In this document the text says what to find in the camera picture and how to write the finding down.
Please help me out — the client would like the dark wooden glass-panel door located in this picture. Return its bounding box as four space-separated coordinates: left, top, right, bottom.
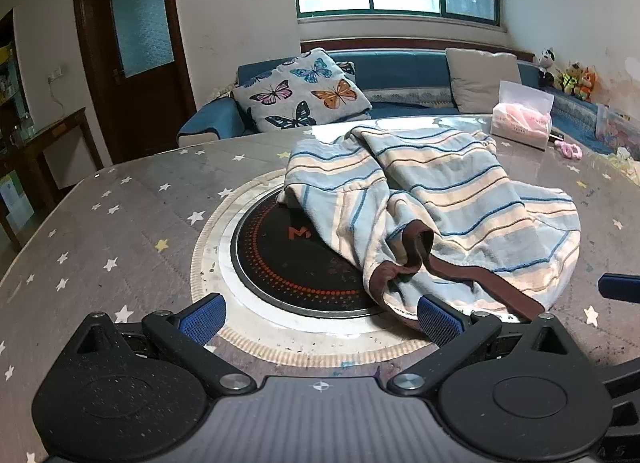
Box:
71 0 197 164

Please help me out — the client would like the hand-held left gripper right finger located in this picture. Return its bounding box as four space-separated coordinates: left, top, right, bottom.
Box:
387 294 587 395

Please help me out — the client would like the grey star-print tablecloth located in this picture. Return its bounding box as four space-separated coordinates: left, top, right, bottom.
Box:
0 113 640 463

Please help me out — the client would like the dark wooden side table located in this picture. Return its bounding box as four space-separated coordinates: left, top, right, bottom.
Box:
0 108 103 249

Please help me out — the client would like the round black induction cooktop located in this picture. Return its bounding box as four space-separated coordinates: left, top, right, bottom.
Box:
231 200 391 319

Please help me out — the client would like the blue striped garment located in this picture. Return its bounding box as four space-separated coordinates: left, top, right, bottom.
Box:
276 126 583 334

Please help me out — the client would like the blue sofa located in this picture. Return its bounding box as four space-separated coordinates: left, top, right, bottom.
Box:
176 48 616 154

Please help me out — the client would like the orange plush toy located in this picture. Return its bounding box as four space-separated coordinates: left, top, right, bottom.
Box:
575 68 601 101

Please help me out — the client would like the clear tissue box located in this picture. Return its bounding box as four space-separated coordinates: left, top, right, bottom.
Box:
490 80 556 151

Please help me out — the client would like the yellow green plush toy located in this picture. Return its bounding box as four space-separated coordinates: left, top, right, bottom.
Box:
555 62 583 96

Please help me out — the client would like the clear plastic container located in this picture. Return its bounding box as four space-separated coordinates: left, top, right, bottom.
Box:
595 104 640 156

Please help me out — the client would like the plain beige cushion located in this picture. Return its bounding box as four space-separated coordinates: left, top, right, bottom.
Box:
445 47 523 114

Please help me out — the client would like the panda plush toy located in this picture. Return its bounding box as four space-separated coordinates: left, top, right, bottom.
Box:
537 47 558 89

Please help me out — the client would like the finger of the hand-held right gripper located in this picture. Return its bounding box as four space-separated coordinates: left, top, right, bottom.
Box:
598 273 640 303

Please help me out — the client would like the white cooktop surround ring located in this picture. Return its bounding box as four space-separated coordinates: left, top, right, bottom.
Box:
217 183 401 335

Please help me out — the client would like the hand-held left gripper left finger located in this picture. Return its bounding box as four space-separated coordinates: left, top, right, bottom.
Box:
60 293 256 399

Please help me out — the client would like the glass display cabinet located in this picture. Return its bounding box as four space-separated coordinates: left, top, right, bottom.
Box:
0 10 31 144

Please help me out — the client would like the white green carton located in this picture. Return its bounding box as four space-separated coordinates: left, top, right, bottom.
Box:
0 170 26 234

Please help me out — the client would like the butterfly print cushion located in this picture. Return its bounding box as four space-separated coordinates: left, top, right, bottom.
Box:
231 47 373 133

